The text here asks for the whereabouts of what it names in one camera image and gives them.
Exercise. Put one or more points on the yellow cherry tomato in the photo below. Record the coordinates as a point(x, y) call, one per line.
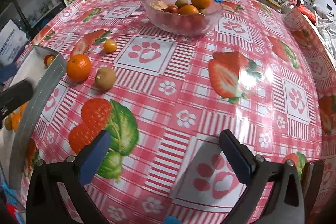
point(50, 60)

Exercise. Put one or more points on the white sofa with clutter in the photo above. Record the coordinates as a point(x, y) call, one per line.
point(323, 20)

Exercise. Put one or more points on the strawberry pattern tablecloth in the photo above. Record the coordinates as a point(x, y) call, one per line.
point(264, 76)

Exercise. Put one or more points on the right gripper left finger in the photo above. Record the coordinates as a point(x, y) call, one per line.
point(44, 200)

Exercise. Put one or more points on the large orange mandarin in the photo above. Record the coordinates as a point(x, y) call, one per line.
point(78, 68)

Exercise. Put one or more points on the brown fruit near bowl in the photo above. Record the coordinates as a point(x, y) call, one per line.
point(105, 78)

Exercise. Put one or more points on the dark wooden chair back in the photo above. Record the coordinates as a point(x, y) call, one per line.
point(310, 181)

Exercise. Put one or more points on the small yellow kumquat far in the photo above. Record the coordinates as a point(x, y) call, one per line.
point(110, 46)

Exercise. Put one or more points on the grey white tray box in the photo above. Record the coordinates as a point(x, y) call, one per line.
point(44, 79)

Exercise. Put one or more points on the white printed bag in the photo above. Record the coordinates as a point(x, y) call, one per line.
point(13, 39)

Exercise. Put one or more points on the orange with stem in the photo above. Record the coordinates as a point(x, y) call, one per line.
point(22, 108)

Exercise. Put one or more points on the glass fruit bowl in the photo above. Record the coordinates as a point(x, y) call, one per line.
point(184, 17)

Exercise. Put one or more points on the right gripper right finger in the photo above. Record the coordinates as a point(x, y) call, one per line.
point(285, 202)

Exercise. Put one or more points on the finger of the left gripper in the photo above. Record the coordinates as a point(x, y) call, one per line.
point(7, 72)
point(15, 96)

